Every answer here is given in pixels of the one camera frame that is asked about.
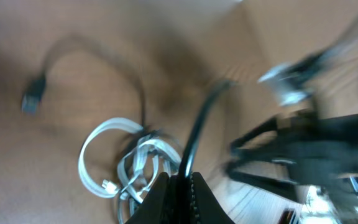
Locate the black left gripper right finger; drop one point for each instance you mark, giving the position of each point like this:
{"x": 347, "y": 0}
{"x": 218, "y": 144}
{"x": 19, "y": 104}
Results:
{"x": 204, "y": 207}

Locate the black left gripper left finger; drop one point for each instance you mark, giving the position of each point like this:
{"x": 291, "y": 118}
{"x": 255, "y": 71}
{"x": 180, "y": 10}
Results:
{"x": 157, "y": 207}

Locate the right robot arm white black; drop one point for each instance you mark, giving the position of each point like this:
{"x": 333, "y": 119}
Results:
{"x": 314, "y": 150}

